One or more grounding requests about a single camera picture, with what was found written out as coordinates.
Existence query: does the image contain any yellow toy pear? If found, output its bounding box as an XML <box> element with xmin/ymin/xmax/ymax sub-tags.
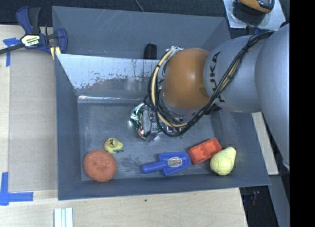
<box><xmin>209</xmin><ymin>146</ymin><xmax>237</xmax><ymax>176</ymax></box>

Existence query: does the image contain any crumpled silver foil packet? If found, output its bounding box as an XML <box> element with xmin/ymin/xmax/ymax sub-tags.
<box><xmin>127</xmin><ymin>102</ymin><xmax>151</xmax><ymax>140</ymax></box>

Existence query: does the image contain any orange-red rectangular block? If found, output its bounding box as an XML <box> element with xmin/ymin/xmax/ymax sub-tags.
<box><xmin>187</xmin><ymin>137</ymin><xmax>223</xmax><ymax>165</ymax></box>

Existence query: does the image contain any blue toy trowel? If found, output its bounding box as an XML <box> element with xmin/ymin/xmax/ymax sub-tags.
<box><xmin>140</xmin><ymin>151</ymin><xmax>192</xmax><ymax>176</ymax></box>

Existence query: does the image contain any grey metal bin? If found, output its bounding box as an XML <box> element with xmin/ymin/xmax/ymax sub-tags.
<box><xmin>51</xmin><ymin>5</ymin><xmax>272</xmax><ymax>201</ymax></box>

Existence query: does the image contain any orange round scouring pad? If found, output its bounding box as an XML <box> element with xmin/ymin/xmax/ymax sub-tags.
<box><xmin>82</xmin><ymin>149</ymin><xmax>118</xmax><ymax>183</ymax></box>

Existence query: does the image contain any pale wood flat board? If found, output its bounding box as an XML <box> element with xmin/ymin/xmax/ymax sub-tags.
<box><xmin>8</xmin><ymin>51</ymin><xmax>59</xmax><ymax>193</ymax></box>

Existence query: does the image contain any yellow toy duck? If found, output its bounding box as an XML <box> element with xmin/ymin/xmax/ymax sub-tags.
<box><xmin>104</xmin><ymin>137</ymin><xmax>125</xmax><ymax>154</ymax></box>

